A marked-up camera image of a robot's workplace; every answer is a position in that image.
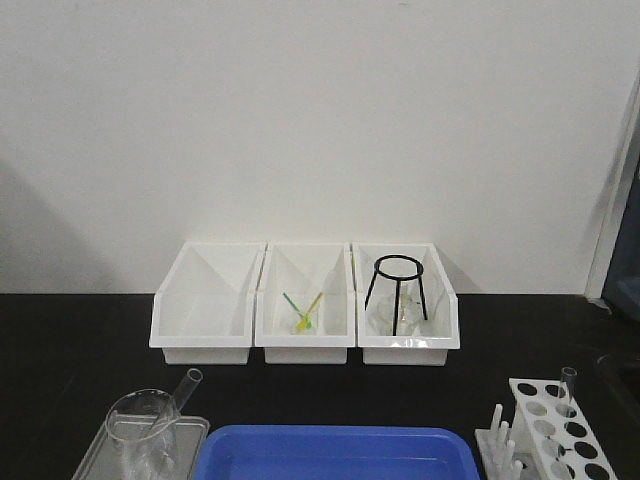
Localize clear glass test tube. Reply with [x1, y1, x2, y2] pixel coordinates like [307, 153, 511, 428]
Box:
[149, 368, 204, 435]

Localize test tube in rack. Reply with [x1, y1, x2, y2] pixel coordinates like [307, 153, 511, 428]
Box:
[557, 366, 578, 405]

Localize grey pegboard drying rack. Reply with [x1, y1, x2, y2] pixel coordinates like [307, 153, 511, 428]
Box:
[603, 170, 640, 322]

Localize white test tube rack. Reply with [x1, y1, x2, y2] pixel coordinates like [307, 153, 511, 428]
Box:
[475, 378, 616, 479]

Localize black metal tripod stand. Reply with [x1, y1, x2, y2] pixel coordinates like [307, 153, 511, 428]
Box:
[365, 254, 428, 337]

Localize middle white storage bin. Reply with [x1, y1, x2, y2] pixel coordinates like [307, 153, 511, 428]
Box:
[254, 242, 356, 364]

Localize white storage bin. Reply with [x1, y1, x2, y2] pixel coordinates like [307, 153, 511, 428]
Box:
[254, 242, 356, 364]
[351, 243, 460, 366]
[149, 241, 266, 365]

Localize green plastic spatula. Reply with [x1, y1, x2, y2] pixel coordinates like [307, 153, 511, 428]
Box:
[282, 292, 313, 332]

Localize yellow plastic spatula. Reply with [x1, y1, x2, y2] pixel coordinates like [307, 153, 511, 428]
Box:
[294, 293, 324, 334]

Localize right white storage bin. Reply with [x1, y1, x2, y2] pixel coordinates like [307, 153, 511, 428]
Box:
[351, 243, 460, 366]

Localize left white storage bin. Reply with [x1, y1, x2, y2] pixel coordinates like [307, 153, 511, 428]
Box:
[149, 241, 266, 365]

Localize blue plastic tray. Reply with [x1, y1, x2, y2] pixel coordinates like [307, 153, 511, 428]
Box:
[193, 425, 479, 479]

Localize clear glass beaker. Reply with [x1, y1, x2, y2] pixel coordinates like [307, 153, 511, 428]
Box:
[105, 389, 179, 479]

